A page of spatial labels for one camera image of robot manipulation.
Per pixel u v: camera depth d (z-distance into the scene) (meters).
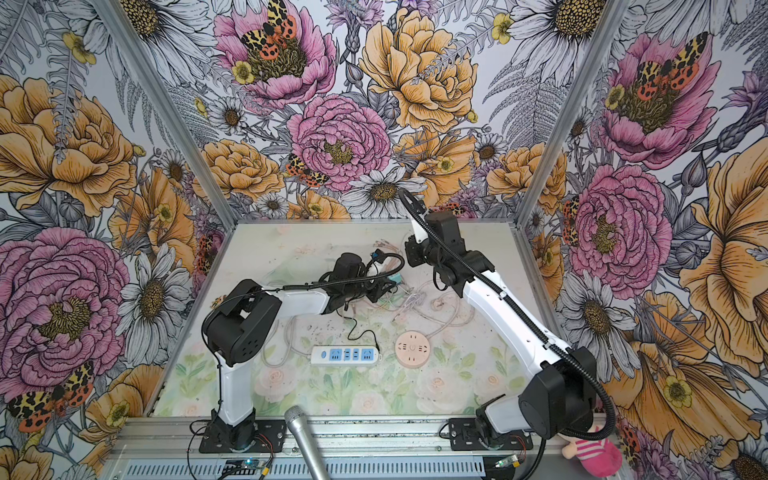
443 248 0.58
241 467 0.72
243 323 0.53
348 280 0.70
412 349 0.86
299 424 0.74
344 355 0.85
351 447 0.74
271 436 0.74
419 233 0.69
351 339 0.90
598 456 0.67
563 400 0.41
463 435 0.74
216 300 0.99
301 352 0.88
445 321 0.94
